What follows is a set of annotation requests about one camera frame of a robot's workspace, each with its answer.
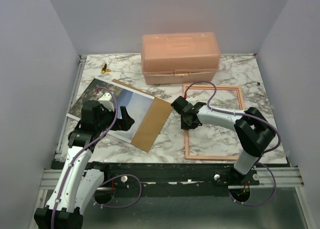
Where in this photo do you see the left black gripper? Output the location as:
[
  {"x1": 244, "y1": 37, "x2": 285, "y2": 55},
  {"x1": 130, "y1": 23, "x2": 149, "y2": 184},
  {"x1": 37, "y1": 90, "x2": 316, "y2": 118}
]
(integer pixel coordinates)
[{"x1": 96, "y1": 104, "x2": 135, "y2": 133}]

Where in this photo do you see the brown cardboard backing board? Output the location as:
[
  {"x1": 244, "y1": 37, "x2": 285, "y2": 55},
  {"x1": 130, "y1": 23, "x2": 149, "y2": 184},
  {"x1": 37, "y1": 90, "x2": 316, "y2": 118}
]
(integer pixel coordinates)
[{"x1": 112, "y1": 79, "x2": 172, "y2": 152}]

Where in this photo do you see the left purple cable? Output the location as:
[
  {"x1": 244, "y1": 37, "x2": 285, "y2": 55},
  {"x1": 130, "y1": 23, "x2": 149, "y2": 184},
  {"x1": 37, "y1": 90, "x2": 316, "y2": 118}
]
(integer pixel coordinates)
[{"x1": 50, "y1": 86, "x2": 143, "y2": 229}]

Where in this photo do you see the yellow black screwdriver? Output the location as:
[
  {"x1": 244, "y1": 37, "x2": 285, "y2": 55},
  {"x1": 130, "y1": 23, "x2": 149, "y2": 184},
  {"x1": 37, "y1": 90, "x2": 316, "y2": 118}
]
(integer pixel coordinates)
[{"x1": 101, "y1": 63, "x2": 141, "y2": 74}]

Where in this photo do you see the pink translucent plastic toolbox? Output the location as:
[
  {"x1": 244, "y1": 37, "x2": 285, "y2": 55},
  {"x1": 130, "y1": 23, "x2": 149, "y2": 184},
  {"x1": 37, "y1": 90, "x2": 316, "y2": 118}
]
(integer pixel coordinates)
[{"x1": 141, "y1": 32, "x2": 221, "y2": 85}]

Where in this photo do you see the pink wooden picture frame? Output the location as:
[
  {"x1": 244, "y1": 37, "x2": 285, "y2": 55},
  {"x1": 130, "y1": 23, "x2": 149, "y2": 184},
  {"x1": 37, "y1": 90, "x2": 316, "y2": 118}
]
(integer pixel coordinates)
[{"x1": 183, "y1": 84, "x2": 245, "y2": 161}]

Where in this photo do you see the landscape photo print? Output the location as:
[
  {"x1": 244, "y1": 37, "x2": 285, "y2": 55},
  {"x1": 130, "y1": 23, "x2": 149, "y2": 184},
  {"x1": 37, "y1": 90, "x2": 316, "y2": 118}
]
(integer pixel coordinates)
[{"x1": 67, "y1": 76, "x2": 154, "y2": 143}]

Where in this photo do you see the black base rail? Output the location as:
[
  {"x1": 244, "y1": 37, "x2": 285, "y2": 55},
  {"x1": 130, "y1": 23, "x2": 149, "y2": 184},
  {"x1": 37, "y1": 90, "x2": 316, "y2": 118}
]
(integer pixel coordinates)
[{"x1": 85, "y1": 161, "x2": 260, "y2": 198}]

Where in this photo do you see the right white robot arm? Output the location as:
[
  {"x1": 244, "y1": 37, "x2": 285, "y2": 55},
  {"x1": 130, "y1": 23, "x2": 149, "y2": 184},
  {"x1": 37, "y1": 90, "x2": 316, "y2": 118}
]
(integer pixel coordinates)
[{"x1": 171, "y1": 96, "x2": 276, "y2": 185}]

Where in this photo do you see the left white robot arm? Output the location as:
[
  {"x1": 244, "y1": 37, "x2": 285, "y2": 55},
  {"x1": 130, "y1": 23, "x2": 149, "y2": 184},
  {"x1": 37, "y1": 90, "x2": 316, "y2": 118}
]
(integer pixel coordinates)
[{"x1": 34, "y1": 100, "x2": 135, "y2": 229}]

